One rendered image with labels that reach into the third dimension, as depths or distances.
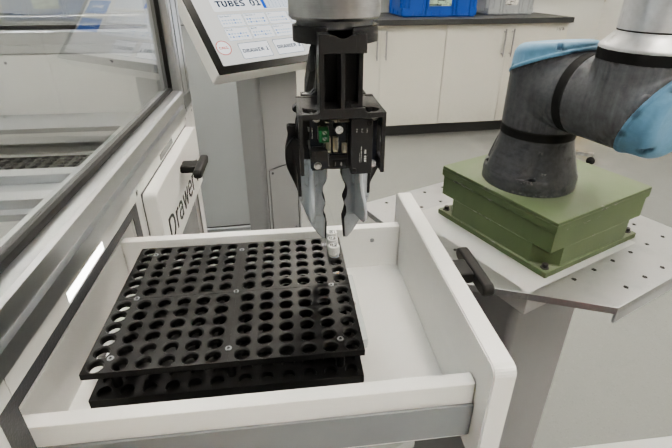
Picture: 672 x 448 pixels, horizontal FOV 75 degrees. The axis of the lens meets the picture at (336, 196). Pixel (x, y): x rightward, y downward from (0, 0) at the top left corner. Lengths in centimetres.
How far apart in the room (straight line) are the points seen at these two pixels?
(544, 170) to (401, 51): 281
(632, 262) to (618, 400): 93
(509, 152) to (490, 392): 48
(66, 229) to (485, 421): 36
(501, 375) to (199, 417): 22
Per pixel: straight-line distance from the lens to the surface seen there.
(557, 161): 77
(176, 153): 73
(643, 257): 89
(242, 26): 126
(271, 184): 146
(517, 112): 75
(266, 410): 36
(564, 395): 168
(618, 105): 65
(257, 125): 138
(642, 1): 66
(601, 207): 79
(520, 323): 84
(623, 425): 168
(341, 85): 35
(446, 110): 374
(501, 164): 77
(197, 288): 46
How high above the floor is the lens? 117
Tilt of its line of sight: 26 degrees down
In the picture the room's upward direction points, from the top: straight up
